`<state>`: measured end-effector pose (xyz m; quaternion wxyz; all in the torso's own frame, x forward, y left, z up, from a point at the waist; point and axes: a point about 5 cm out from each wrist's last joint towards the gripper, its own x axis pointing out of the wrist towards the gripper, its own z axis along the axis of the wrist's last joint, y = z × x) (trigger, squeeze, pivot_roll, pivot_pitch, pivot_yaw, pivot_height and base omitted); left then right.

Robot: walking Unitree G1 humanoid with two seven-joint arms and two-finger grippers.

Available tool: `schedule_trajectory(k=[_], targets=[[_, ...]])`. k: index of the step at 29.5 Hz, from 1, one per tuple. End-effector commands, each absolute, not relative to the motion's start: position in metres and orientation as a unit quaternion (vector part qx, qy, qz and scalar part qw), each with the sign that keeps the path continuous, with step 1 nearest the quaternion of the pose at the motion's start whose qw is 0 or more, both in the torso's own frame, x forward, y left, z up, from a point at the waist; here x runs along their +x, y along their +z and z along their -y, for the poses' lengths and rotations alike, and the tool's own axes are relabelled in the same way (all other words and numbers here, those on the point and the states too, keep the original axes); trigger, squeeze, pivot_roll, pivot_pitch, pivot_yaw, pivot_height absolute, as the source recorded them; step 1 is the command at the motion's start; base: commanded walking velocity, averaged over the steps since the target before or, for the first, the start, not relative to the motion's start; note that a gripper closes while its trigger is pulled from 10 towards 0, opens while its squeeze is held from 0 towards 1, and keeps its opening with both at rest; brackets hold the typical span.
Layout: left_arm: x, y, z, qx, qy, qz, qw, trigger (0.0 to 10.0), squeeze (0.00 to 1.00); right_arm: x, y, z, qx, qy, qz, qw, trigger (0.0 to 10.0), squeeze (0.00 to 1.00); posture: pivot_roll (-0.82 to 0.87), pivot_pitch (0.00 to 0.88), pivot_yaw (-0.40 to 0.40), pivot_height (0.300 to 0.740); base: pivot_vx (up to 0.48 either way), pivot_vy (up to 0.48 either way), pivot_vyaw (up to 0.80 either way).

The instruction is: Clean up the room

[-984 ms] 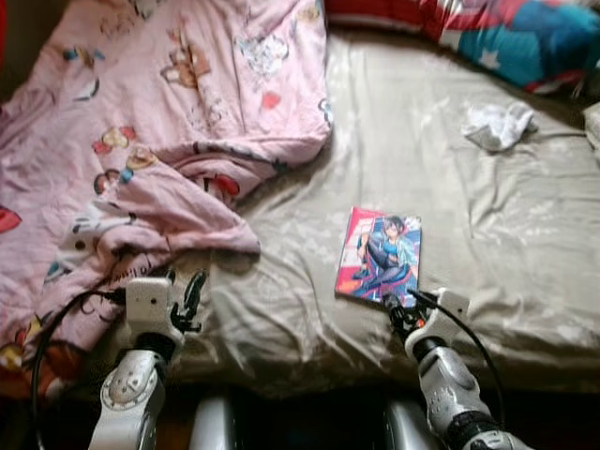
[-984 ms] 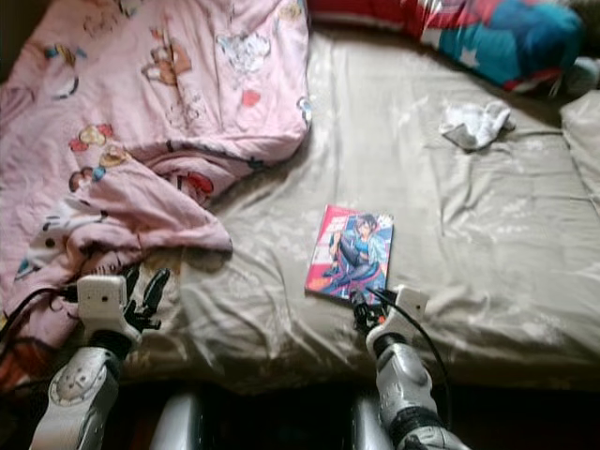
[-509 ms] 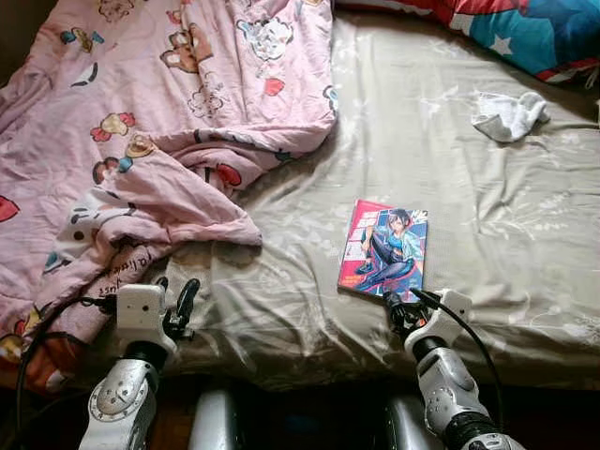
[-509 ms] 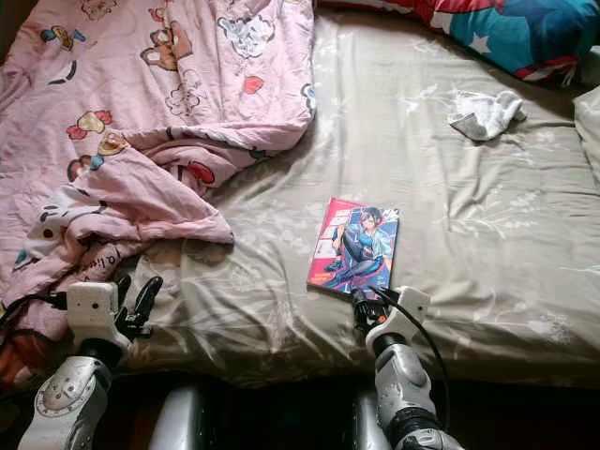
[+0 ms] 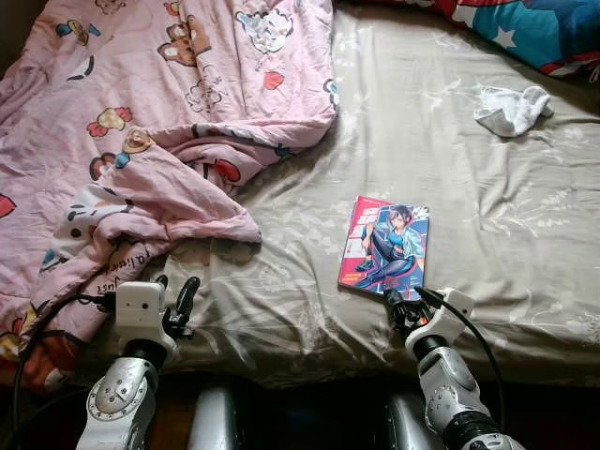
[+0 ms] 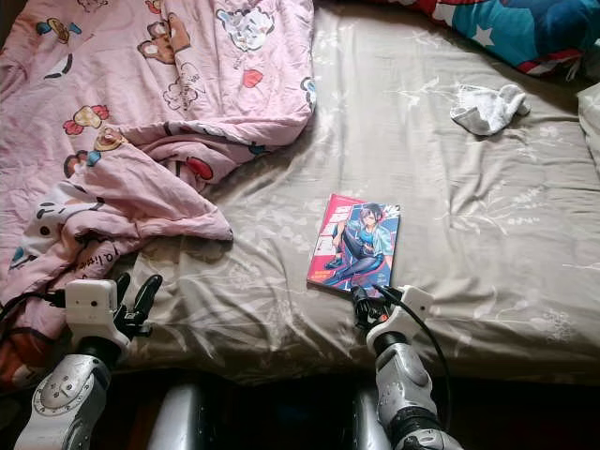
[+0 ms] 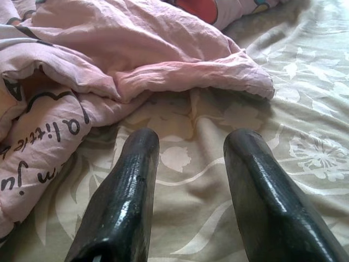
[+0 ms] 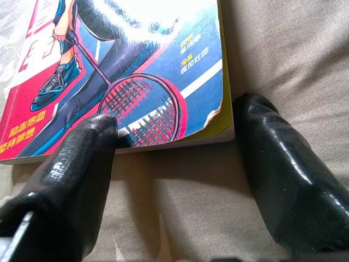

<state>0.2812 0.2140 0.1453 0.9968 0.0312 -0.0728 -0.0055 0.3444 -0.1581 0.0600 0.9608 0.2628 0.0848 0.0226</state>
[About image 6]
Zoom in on pink anime comic book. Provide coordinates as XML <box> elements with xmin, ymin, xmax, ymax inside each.
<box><xmin>307</xmin><ymin>193</ymin><xmax>401</xmax><ymax>293</ymax></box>

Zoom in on pink cartoon print blanket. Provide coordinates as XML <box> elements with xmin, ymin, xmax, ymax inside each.
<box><xmin>0</xmin><ymin>0</ymin><xmax>317</xmax><ymax>390</ymax></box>

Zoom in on silver left robot leg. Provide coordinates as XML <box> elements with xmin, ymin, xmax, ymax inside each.
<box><xmin>150</xmin><ymin>382</ymin><xmax>207</xmax><ymax>450</ymax></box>

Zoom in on silver robot leg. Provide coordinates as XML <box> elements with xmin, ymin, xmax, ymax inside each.
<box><xmin>150</xmin><ymin>382</ymin><xmax>207</xmax><ymax>450</ymax></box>
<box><xmin>347</xmin><ymin>389</ymin><xmax>385</xmax><ymax>450</ymax></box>

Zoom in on silver right robot leg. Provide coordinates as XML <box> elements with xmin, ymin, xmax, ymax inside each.
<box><xmin>347</xmin><ymin>389</ymin><xmax>385</xmax><ymax>450</ymax></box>

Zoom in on beige floral bed sheet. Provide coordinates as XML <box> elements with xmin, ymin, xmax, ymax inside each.
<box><xmin>56</xmin><ymin>0</ymin><xmax>600</xmax><ymax>385</ymax></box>

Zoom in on white crumpled sock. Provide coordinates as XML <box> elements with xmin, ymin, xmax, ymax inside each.
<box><xmin>450</xmin><ymin>83</ymin><xmax>531</xmax><ymax>137</ymax></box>

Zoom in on beige floral folded comforter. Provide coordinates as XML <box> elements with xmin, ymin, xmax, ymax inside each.
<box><xmin>579</xmin><ymin>80</ymin><xmax>600</xmax><ymax>179</ymax></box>

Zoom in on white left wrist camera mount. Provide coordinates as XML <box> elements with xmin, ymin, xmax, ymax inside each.
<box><xmin>64</xmin><ymin>279</ymin><xmax>132</xmax><ymax>353</ymax></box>

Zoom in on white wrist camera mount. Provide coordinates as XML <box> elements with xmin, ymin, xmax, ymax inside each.
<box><xmin>366</xmin><ymin>286</ymin><xmax>435</xmax><ymax>350</ymax></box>
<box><xmin>64</xmin><ymin>279</ymin><xmax>132</xmax><ymax>353</ymax></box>

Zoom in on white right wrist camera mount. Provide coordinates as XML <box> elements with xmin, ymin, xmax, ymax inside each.
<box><xmin>366</xmin><ymin>286</ymin><xmax>435</xmax><ymax>350</ymax></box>

